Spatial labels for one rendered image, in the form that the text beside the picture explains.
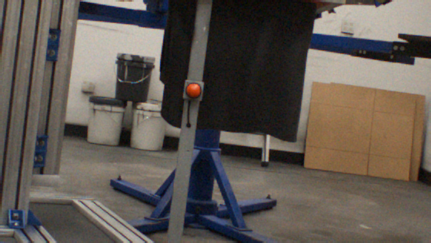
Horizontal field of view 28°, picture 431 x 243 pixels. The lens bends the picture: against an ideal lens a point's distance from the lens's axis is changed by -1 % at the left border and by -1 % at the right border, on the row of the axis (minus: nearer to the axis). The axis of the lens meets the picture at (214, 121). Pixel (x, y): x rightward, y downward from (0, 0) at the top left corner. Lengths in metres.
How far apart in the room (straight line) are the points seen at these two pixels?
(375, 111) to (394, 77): 0.34
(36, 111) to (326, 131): 5.09
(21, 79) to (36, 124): 0.13
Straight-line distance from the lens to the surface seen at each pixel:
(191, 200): 3.93
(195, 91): 2.27
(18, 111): 2.33
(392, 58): 4.59
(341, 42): 3.70
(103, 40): 7.26
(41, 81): 2.34
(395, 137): 7.38
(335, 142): 7.25
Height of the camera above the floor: 0.71
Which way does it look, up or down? 3 degrees down
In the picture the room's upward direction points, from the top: 7 degrees clockwise
